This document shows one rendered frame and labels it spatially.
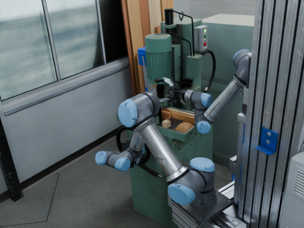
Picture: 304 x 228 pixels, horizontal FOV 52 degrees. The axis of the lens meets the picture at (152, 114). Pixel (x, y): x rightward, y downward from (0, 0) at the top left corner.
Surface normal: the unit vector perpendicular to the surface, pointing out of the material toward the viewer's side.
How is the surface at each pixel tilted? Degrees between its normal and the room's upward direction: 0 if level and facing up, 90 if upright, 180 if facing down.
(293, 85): 90
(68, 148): 90
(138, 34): 87
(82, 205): 1
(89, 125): 90
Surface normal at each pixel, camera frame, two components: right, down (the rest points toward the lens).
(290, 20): -0.81, 0.29
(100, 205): -0.05, -0.90
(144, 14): 0.78, 0.19
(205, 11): -0.63, 0.37
